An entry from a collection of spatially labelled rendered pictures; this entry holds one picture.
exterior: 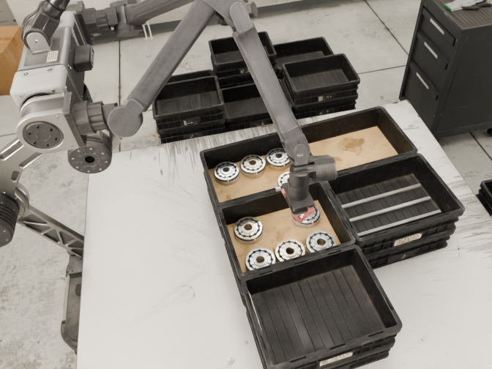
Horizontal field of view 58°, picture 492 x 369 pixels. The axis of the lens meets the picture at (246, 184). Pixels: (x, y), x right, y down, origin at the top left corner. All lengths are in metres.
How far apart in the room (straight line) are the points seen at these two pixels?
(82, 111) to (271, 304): 0.82
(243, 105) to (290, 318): 1.71
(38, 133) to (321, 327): 0.97
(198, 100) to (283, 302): 1.61
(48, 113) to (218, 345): 0.91
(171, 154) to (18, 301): 1.23
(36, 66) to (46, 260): 1.73
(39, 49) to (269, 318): 1.03
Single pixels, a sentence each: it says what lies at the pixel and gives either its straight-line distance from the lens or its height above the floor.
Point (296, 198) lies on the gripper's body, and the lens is 1.28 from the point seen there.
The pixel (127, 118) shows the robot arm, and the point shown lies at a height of 1.47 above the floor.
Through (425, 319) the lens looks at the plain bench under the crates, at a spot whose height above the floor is 0.70.
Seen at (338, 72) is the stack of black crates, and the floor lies 0.49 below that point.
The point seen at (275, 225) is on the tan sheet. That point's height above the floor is 0.83.
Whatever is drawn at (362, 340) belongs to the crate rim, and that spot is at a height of 0.93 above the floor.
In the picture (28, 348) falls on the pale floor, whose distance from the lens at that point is 2.64.
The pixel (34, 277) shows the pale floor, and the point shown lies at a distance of 2.85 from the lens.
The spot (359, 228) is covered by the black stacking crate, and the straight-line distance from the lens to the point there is 1.66.
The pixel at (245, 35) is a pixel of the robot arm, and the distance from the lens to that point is 1.16.
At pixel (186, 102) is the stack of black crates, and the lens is 2.77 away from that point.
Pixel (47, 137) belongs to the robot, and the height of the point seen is 1.44.
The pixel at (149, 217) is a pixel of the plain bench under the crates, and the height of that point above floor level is 0.70.
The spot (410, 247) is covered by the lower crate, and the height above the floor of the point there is 0.80.
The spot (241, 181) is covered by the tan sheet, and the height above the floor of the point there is 0.83.
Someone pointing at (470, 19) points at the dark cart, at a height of 0.86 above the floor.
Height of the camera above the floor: 2.16
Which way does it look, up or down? 48 degrees down
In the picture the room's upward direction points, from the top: 6 degrees counter-clockwise
